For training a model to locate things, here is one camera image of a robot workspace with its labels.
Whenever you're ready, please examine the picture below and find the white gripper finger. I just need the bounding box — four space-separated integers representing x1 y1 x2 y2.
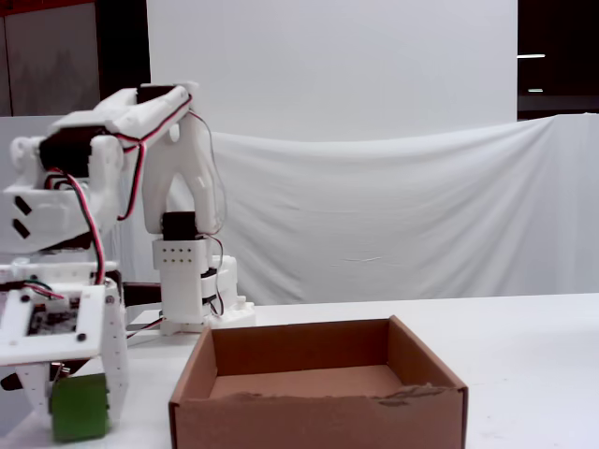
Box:
100 279 131 423

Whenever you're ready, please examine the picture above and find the white backdrop board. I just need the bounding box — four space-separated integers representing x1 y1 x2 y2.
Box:
146 0 519 144

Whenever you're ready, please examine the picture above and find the brown cardboard box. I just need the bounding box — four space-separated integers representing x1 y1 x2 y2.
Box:
168 314 469 449

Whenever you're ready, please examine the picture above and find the brown cabinet panel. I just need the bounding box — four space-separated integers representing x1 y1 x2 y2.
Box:
0 12 102 118

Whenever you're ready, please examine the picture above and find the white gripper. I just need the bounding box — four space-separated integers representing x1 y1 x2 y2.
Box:
0 180 124 289

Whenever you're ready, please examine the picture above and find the red black white base cable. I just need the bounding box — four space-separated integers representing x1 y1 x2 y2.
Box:
124 316 166 341

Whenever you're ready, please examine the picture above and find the red black white servo cable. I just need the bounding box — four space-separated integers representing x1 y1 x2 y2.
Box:
49 167 107 286

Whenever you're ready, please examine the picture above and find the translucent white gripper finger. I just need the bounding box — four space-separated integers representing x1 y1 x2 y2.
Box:
12 362 52 413

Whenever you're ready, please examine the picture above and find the white cloth backdrop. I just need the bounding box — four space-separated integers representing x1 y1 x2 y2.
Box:
95 111 599 306

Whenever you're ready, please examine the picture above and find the green cube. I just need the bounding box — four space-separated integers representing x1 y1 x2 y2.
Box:
50 372 112 443

